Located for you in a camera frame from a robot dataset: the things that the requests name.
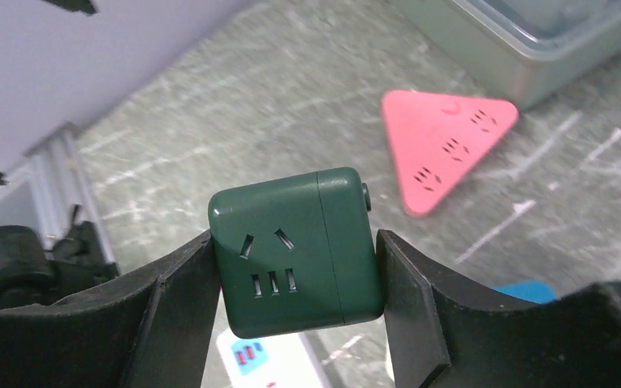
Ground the white multicolour power strip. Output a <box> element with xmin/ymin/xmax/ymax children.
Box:
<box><xmin>216</xmin><ymin>329</ymin><xmax>331</xmax><ymax>388</ymax></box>

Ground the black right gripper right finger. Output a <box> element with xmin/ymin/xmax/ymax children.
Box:
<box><xmin>377</xmin><ymin>230</ymin><xmax>621</xmax><ymax>387</ymax></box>

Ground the pink triangular power strip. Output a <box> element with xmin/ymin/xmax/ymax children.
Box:
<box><xmin>382</xmin><ymin>90</ymin><xmax>519</xmax><ymax>217</ymax></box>

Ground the aluminium frame rail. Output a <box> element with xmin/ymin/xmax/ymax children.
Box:
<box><xmin>0</xmin><ymin>123</ymin><xmax>115</xmax><ymax>263</ymax></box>

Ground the dark green cube socket adapter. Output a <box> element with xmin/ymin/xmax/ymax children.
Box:
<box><xmin>208</xmin><ymin>167</ymin><xmax>385</xmax><ymax>339</ymax></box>

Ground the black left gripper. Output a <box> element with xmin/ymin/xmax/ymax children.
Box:
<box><xmin>0</xmin><ymin>205</ymin><xmax>119</xmax><ymax>310</ymax></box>

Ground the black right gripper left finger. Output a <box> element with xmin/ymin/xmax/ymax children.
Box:
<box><xmin>0</xmin><ymin>232</ymin><xmax>220</xmax><ymax>387</ymax></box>

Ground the blue plug adapter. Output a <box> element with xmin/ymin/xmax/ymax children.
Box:
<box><xmin>495</xmin><ymin>280</ymin><xmax>556</xmax><ymax>304</ymax></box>

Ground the green plastic storage box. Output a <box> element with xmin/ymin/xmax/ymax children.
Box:
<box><xmin>392</xmin><ymin>0</ymin><xmax>621</xmax><ymax>108</ymax></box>

